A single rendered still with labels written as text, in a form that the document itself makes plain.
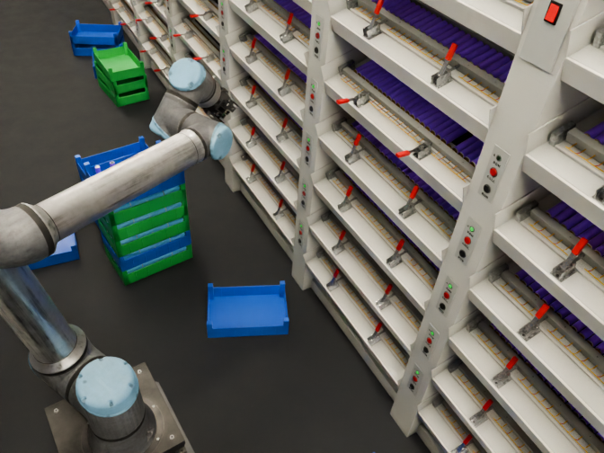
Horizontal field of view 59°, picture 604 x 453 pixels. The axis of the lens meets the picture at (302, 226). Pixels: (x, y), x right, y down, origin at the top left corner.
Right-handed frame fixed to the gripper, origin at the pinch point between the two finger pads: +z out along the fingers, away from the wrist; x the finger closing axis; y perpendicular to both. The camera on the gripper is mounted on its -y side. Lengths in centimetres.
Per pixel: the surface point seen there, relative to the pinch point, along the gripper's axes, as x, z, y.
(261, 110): 9.5, 38.4, -5.6
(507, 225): 21, -46, 87
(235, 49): 20.2, 32.2, -27.6
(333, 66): 29.9, -14.3, 23.9
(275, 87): 17.7, 16.6, 1.8
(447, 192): 19, -38, 73
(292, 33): 32.6, -0.3, 1.1
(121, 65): -20, 120, -123
